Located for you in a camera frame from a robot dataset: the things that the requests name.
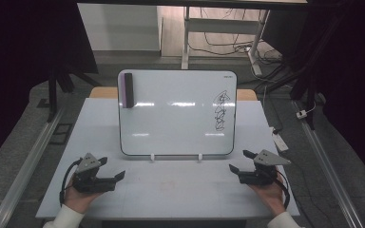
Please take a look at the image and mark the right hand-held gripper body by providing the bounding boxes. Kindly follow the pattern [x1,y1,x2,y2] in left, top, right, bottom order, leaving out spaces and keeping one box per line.
[239,149,292,186]

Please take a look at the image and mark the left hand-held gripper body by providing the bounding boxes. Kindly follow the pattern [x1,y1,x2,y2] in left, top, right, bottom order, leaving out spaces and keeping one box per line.
[72,152,117,195]

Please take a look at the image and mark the white whiteboard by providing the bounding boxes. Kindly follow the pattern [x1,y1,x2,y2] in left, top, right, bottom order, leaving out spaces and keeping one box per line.
[117,68,239,157]

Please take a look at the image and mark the purple and black eraser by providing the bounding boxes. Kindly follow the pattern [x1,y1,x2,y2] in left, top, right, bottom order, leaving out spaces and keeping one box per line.
[122,72,135,109]

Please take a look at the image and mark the person's left hand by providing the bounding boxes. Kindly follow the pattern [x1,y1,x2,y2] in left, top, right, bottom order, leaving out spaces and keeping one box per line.
[63,180,105,214]

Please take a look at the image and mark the person's right hand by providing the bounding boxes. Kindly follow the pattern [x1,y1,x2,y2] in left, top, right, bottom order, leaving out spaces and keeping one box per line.
[248,176,287,218]

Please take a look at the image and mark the white power strip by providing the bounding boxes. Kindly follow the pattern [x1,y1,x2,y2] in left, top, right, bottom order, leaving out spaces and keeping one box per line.
[268,126,290,153]

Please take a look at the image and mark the light wooden table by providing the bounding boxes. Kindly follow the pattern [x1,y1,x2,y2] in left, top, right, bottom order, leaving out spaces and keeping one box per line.
[88,86,259,102]

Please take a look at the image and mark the black tripod stand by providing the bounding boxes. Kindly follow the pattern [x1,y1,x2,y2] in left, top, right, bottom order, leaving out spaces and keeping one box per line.
[37,61,103,124]

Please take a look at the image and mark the black metal stand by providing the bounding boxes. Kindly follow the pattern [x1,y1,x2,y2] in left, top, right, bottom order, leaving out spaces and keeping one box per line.
[256,60,322,131]

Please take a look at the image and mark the dark curtain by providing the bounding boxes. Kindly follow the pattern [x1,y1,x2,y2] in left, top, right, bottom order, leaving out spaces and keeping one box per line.
[0,0,100,174]
[261,0,365,191]

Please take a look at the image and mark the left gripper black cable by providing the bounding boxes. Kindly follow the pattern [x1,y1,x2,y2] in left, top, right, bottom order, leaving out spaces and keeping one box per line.
[59,158,84,207]

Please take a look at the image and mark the black floor socket frame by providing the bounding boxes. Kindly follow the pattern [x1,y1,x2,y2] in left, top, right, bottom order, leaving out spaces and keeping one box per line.
[48,123,74,146]

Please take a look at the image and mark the aluminium rail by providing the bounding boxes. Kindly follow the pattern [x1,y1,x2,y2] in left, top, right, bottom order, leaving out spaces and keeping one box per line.
[292,100,365,228]
[0,106,67,228]

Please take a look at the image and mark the black floor cables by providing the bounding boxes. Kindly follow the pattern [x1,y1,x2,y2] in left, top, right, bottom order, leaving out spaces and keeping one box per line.
[188,8,283,66]

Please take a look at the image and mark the white metal desk frame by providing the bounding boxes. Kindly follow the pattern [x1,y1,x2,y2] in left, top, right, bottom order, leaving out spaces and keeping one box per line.
[181,6,271,77]

